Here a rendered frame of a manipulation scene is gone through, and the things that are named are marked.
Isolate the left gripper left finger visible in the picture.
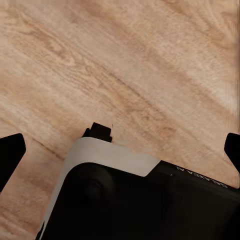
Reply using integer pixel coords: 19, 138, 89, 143
0, 133, 26, 193

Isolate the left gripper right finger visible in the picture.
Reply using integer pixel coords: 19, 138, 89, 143
224, 133, 240, 173

